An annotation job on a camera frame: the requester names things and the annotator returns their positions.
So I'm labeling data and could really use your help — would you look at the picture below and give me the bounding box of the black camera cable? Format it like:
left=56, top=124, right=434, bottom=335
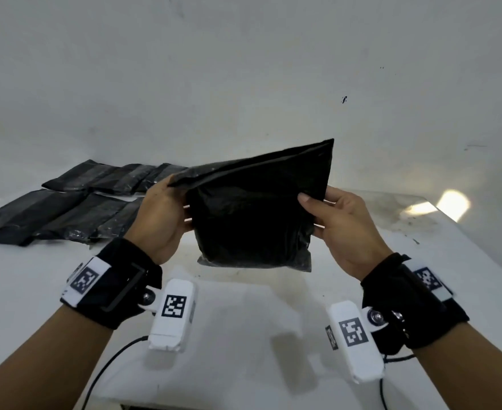
left=82, top=335, right=150, bottom=410
left=378, top=354, right=416, bottom=410

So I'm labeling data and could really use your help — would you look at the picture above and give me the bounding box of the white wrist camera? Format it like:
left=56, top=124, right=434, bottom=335
left=325, top=301, right=386, bottom=385
left=147, top=278, right=198, bottom=353

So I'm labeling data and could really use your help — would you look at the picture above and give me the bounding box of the person's left hand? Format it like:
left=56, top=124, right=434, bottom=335
left=123, top=174, right=193, bottom=266

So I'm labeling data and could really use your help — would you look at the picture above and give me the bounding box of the black wristband with markers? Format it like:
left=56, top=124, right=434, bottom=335
left=360, top=252, right=470, bottom=355
left=60, top=237, right=164, bottom=331

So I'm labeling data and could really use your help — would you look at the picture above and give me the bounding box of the crinkled black plastic bag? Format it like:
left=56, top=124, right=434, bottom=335
left=86, top=164, right=157, bottom=195

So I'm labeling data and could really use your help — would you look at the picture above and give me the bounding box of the person's left forearm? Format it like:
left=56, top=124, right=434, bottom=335
left=0, top=305, right=115, bottom=410

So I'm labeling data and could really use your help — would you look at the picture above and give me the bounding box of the row of black plastic packets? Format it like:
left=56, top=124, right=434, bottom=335
left=167, top=138, right=335, bottom=273

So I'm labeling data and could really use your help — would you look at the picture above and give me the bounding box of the black left wristband with markers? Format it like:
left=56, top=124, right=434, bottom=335
left=60, top=237, right=164, bottom=331

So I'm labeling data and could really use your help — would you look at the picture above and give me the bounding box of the glossy black plastic bag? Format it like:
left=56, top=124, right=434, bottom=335
left=33, top=194, right=128, bottom=243

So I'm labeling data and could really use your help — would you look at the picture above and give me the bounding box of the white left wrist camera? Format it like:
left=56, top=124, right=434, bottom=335
left=147, top=278, right=198, bottom=353

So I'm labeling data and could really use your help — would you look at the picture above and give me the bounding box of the black left camera cable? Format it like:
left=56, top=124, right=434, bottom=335
left=82, top=335, right=150, bottom=410

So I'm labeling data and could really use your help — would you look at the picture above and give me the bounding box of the person's right hand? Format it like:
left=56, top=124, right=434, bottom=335
left=298, top=186, right=394, bottom=281

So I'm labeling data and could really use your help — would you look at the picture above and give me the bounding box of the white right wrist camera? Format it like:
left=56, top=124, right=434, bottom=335
left=325, top=301, right=386, bottom=385

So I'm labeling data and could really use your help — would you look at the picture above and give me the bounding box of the black right wristband with markers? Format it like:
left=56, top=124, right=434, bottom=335
left=360, top=252, right=470, bottom=355

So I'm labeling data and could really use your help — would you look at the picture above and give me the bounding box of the black right camera cable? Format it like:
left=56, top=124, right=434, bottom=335
left=378, top=354, right=416, bottom=410

